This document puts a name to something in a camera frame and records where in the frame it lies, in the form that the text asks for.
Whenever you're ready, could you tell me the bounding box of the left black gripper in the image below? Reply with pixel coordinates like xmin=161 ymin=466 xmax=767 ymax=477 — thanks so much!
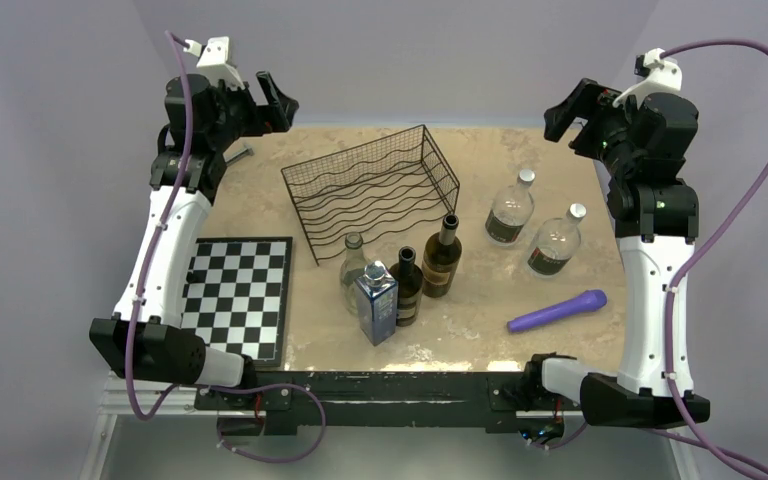
xmin=206 ymin=71 xmax=296 ymax=151

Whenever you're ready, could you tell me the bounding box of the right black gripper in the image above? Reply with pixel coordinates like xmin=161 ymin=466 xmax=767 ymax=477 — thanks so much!
xmin=545 ymin=77 xmax=643 ymax=178

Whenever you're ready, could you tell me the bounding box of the olive wine bottle brown label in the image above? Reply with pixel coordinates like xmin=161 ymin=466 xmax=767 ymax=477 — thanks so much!
xmin=421 ymin=214 xmax=462 ymax=298

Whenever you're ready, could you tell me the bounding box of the dark wine bottle Negroamaro label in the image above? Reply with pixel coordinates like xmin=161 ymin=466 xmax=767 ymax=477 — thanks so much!
xmin=388 ymin=246 xmax=424 ymax=327

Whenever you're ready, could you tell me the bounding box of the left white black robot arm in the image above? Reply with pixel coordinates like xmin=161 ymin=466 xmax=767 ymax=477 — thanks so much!
xmin=89 ymin=71 xmax=299 ymax=409

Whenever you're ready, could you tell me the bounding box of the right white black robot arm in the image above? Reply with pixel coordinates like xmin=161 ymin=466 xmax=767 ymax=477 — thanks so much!
xmin=517 ymin=79 xmax=711 ymax=429

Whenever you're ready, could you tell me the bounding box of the clear bottle silver cap left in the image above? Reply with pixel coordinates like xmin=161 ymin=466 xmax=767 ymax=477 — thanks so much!
xmin=484 ymin=169 xmax=536 ymax=246

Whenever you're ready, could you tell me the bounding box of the clear bottle silver cap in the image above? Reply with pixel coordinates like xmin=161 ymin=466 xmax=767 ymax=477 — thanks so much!
xmin=484 ymin=169 xmax=536 ymax=246
xmin=526 ymin=203 xmax=587 ymax=277

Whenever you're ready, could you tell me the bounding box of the clear bottle silver cap right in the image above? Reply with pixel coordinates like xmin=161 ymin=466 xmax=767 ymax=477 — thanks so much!
xmin=526 ymin=203 xmax=587 ymax=277

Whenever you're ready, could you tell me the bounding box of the clear empty glass bottle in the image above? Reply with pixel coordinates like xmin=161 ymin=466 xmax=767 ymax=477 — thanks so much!
xmin=339 ymin=232 xmax=368 ymax=315

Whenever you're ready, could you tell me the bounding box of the purple plastic microphone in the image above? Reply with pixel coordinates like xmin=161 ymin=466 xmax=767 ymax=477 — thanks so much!
xmin=506 ymin=289 xmax=608 ymax=333

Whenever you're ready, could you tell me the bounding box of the black white chessboard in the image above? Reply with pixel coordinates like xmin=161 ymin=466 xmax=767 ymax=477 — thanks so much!
xmin=181 ymin=237 xmax=293 ymax=367

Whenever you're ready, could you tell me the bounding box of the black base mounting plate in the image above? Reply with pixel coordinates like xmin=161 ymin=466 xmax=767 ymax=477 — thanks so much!
xmin=195 ymin=371 xmax=582 ymax=435

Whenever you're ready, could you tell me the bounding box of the orange blue handled tool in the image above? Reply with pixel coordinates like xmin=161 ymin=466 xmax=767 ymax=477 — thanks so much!
xmin=225 ymin=144 xmax=254 ymax=166

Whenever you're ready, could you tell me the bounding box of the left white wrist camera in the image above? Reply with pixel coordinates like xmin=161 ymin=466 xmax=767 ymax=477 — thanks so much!
xmin=183 ymin=36 xmax=245 ymax=90

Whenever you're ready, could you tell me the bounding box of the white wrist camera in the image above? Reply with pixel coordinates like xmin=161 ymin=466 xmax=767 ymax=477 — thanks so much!
xmin=183 ymin=36 xmax=245 ymax=90
xmin=612 ymin=48 xmax=683 ymax=108

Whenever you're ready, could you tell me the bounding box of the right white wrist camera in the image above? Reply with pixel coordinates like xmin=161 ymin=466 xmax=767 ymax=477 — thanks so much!
xmin=612 ymin=48 xmax=683 ymax=108

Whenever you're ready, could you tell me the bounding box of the black wire wine rack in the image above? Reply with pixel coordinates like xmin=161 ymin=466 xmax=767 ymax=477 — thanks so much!
xmin=281 ymin=124 xmax=460 ymax=265

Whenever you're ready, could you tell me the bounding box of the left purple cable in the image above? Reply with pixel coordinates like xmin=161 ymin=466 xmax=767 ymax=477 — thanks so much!
xmin=124 ymin=29 xmax=327 ymax=465

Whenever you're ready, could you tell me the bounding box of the purple cable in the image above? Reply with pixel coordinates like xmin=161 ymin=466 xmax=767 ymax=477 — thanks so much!
xmin=124 ymin=29 xmax=327 ymax=465
xmin=529 ymin=38 xmax=768 ymax=480

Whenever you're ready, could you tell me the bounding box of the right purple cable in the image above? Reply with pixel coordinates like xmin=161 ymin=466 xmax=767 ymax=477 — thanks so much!
xmin=529 ymin=38 xmax=768 ymax=480

